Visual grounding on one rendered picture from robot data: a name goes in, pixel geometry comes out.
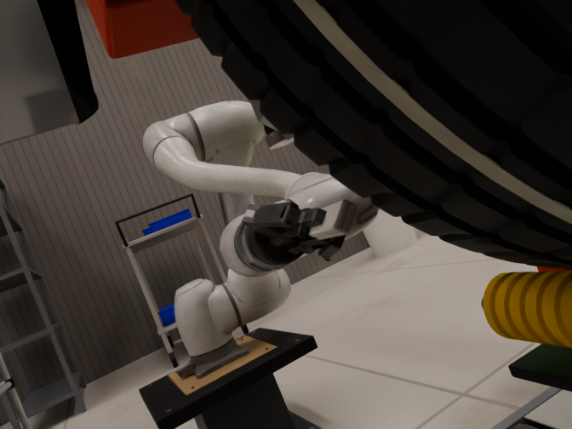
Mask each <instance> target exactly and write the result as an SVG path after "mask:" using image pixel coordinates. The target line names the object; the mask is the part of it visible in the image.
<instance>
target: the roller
mask: <svg viewBox="0 0 572 429"><path fill-rule="evenodd" d="M481 306H482V308H483V311H484V315H485V317H486V320H487V322H488V324H489V326H490V328H492V330H494V332H496V334H498V335H500V336H502V337H504V338H507V339H513V340H523V341H529V342H535V343H541V344H547V345H553V346H562V347H570V348H572V271H551V272H503V273H501V274H498V275H497V276H495V277H494V278H493V279H492V280H490V282H489V284H488V285H487V287H486V290H485V292H484V295H483V298H482V301H481Z"/></svg>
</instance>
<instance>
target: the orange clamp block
mask: <svg viewBox="0 0 572 429"><path fill-rule="evenodd" d="M86 3H87V4H88V6H89V10H90V13H91V14H92V17H93V19H94V23H95V24H96V27H97V29H98V32H99V34H100V37H101V39H102V42H103V44H104V46H105V48H106V52H107V53H108V55H109V56H110V57H111V58H113V59H119V58H123V57H126V56H130V55H133V54H139V53H143V52H146V51H150V50H154V49H160V48H163V47H167V46H170V45H174V44H177V43H183V42H187V41H191V40H194V39H197V38H199V36H198V35H197V33H196V32H195V31H194V30H193V28H192V26H191V18H192V17H189V16H186V15H184V14H183V13H182V11H181V10H180V8H179V6H178V4H177V3H176V1H175V0H86Z"/></svg>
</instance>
